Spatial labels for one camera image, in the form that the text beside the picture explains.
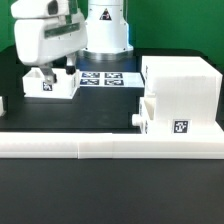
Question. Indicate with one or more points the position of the white front drawer tray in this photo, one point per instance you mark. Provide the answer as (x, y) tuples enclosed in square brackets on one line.
[(144, 119)]

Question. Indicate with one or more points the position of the fiducial marker sheet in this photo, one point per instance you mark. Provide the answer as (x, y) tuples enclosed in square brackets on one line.
[(111, 79)]

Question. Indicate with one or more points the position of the white block at left edge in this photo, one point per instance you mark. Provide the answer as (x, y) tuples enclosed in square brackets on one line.
[(2, 111)]

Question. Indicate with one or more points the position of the white drawer tray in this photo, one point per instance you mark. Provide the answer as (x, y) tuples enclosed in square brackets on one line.
[(144, 119), (34, 84)]

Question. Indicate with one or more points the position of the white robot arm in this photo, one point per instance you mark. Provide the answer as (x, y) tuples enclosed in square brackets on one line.
[(107, 30)]

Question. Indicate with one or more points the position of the white drawer cabinet box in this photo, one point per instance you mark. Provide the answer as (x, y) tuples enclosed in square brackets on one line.
[(187, 90)]

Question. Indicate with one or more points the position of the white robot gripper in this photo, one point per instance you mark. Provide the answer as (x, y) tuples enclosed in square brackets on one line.
[(46, 30)]

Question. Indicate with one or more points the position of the white L-shaped fence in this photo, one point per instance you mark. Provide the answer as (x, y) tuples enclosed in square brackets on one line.
[(110, 146)]

